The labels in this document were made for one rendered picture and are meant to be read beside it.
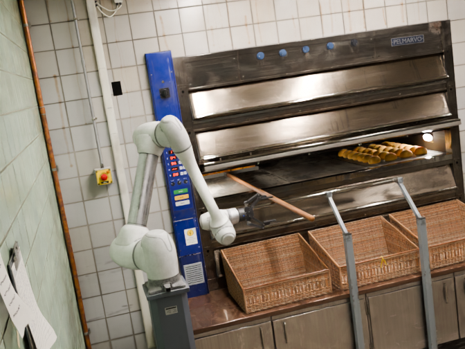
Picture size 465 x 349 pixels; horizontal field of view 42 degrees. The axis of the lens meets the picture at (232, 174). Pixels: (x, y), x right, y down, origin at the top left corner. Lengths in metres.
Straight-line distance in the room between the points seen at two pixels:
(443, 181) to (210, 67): 1.85
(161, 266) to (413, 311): 1.76
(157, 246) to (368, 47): 2.11
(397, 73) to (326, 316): 1.70
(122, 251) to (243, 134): 1.29
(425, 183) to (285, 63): 1.32
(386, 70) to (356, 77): 0.22
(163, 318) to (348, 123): 1.92
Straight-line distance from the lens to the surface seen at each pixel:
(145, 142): 3.15
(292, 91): 4.03
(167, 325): 3.01
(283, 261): 4.09
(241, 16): 3.96
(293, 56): 4.05
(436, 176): 4.55
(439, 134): 4.69
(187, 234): 3.93
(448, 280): 4.09
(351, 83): 4.18
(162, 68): 3.81
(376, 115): 4.27
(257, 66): 3.98
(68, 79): 3.81
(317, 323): 3.77
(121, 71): 3.81
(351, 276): 3.69
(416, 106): 4.42
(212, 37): 3.90
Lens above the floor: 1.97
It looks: 10 degrees down
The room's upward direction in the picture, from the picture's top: 8 degrees counter-clockwise
